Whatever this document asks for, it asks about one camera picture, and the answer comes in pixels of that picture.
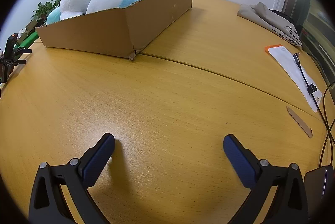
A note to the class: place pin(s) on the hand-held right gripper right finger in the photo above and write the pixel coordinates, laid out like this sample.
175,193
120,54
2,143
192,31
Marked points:
240,163

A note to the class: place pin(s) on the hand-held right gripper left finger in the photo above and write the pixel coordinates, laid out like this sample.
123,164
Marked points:
99,159

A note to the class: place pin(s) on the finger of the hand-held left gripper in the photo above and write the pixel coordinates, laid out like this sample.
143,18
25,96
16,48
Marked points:
24,51
19,62

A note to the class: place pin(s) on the brown cardboard box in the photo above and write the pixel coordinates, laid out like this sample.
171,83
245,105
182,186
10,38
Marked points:
104,32

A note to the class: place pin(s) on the green board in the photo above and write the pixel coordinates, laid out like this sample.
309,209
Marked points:
26,40

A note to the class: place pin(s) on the small cardboard piece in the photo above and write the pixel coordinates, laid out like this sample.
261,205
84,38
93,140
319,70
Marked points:
30,26

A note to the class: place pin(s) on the teal plush toy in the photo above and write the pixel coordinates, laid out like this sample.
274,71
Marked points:
53,17

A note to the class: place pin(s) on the green potted plant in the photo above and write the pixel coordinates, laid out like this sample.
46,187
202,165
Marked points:
43,8

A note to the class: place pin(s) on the brown cardboard strip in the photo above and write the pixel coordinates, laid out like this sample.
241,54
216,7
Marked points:
299,121

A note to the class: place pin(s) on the dark grey device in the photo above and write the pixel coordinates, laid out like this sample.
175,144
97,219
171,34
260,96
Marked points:
318,187

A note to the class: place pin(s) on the white pouch with orange edge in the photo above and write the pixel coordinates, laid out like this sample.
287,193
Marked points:
290,66

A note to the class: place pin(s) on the grey cloth bag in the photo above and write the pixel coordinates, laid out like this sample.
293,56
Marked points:
264,17

